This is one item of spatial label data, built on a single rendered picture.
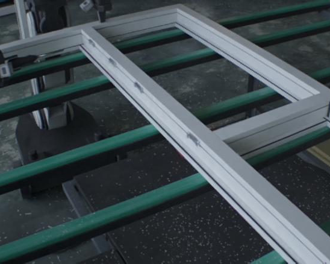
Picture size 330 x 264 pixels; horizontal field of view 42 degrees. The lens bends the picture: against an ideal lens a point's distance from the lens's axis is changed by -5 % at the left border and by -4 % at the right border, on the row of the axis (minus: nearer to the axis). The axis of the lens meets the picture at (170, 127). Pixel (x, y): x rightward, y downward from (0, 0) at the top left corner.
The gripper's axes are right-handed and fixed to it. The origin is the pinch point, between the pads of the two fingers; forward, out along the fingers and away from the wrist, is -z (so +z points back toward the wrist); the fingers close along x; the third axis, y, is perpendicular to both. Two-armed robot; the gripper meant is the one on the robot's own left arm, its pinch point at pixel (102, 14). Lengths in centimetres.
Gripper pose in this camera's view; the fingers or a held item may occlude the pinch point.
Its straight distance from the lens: 176.8
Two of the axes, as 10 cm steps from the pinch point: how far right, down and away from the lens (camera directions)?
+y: -8.7, 2.9, -4.0
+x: -5.0, -4.8, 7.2
